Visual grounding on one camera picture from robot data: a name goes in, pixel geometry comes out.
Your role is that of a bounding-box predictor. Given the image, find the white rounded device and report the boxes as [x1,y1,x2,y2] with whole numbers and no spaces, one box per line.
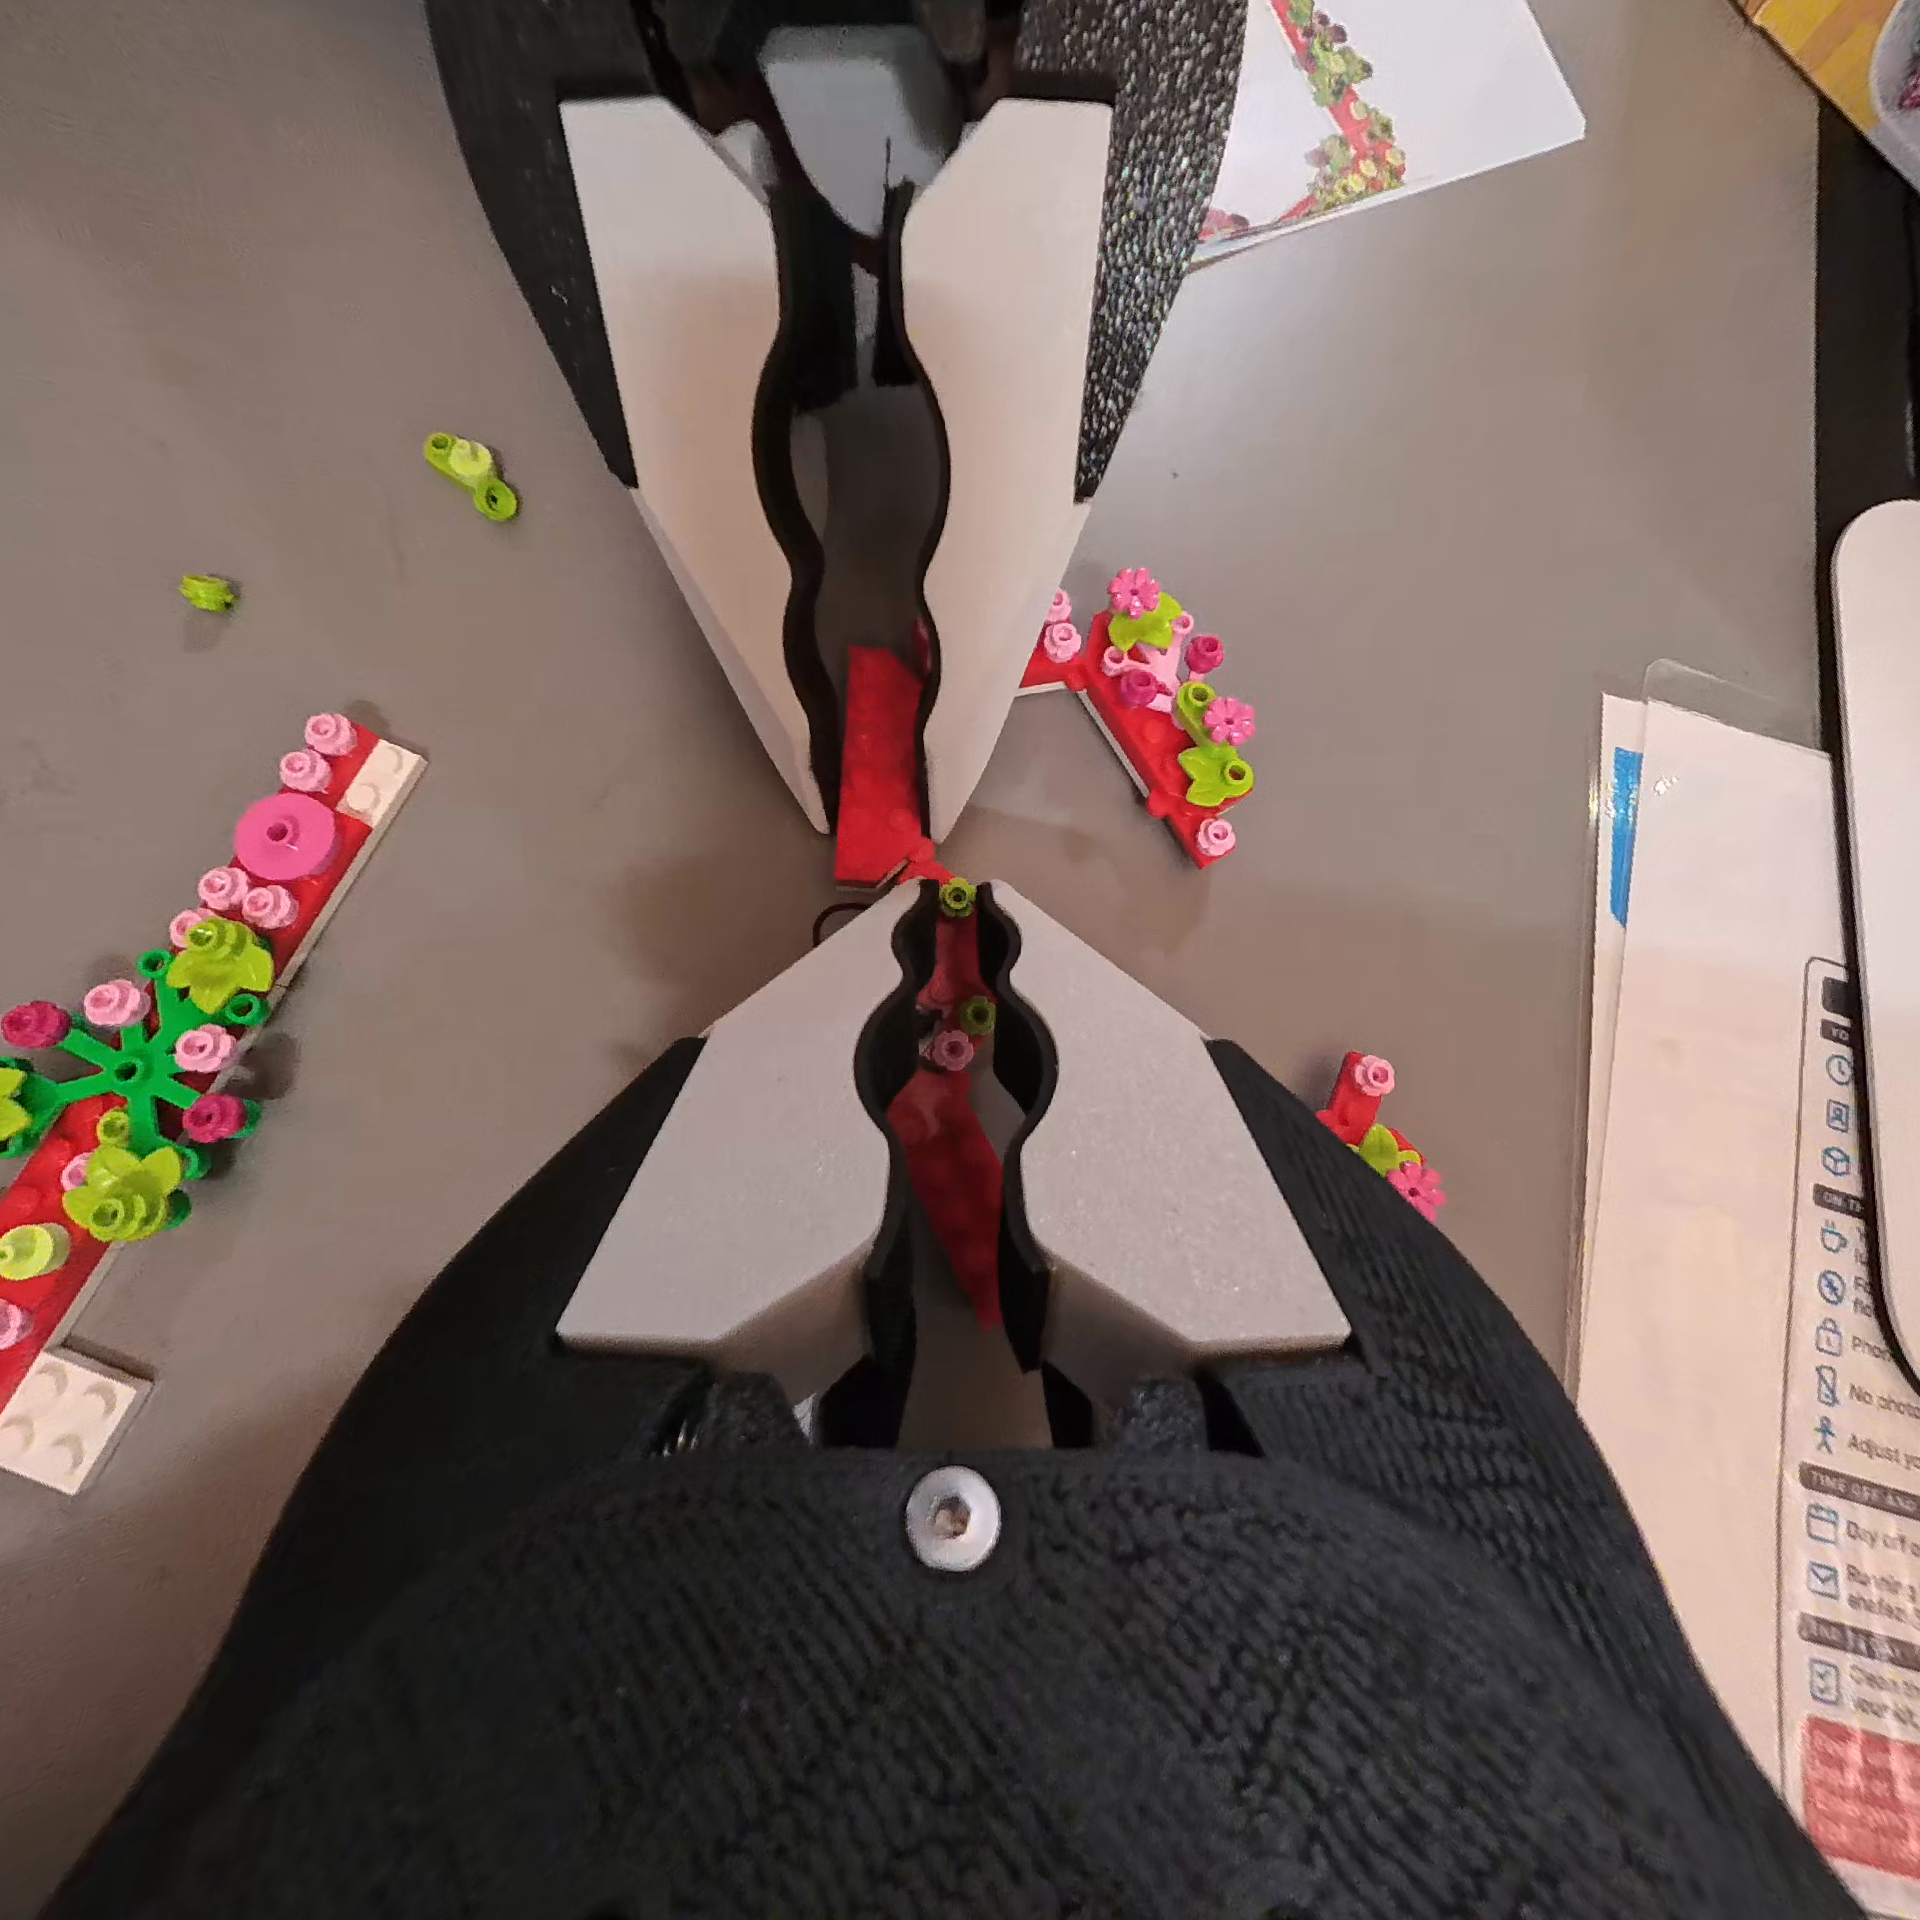
[1833,503,1920,1397]

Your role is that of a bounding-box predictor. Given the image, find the long red flowered lego strip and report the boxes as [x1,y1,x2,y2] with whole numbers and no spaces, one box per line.
[0,710,430,1494]

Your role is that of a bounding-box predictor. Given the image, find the plastic bag with instructions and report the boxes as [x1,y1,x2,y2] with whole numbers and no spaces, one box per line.
[1575,661,1920,1876]

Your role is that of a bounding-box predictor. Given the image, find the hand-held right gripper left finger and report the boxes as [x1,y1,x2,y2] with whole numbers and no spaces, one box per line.
[555,877,923,1413]

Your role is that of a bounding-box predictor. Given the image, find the black mat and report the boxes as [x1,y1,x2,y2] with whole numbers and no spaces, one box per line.
[1814,89,1920,753]

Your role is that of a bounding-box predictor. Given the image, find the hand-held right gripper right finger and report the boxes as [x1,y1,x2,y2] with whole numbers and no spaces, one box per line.
[983,877,1356,1397]

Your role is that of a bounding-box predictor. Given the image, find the red flowered lego segment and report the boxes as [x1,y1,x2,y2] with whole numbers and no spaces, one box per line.
[1020,567,1260,873]
[1316,1050,1450,1226]

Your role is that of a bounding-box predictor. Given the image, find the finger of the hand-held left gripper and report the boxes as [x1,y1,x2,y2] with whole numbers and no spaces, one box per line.
[872,97,1124,841]
[559,89,841,838]

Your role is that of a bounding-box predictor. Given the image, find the lime green lego stem piece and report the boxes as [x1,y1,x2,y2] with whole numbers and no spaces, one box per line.
[423,430,522,524]

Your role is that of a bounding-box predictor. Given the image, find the red lego piece lime studs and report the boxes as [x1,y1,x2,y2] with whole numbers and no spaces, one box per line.
[884,877,1011,1338]

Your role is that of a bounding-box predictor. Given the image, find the blue edged white paper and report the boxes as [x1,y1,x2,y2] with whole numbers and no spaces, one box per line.
[1569,691,1652,1397]

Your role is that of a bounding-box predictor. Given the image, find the red lego brick strip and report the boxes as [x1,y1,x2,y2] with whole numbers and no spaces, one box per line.
[832,642,959,890]

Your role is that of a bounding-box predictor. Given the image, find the yellow cardboard box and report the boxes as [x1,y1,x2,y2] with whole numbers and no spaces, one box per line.
[1734,0,1920,145]

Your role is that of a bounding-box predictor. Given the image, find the lego instruction booklet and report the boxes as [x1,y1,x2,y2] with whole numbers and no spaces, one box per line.
[1191,0,1590,273]

